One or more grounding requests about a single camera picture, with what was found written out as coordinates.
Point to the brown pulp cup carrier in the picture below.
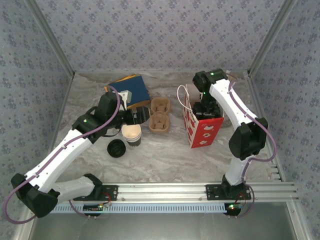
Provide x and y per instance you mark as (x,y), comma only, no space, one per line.
(160,115)
(160,132)

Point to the red white paper bag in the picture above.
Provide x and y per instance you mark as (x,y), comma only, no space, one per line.
(207,132)

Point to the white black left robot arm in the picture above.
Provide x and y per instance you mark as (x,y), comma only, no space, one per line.
(66,157)

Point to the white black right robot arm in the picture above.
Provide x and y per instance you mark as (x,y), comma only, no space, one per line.
(223,100)

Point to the black paper cup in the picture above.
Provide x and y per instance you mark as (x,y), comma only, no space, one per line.
(131,131)
(133,144)
(131,140)

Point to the black plastic cup lid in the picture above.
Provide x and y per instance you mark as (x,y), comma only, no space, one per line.
(116,148)

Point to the white wrapped straw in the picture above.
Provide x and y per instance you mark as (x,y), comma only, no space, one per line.
(228,72)

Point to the small circuit board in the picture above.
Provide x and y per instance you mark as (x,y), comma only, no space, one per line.
(93,208)
(232,207)

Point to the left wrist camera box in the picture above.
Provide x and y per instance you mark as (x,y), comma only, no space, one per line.
(125,97)

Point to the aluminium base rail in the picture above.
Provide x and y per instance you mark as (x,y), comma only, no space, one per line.
(162,191)

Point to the aluminium frame post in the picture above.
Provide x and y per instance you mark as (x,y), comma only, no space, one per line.
(270,37)

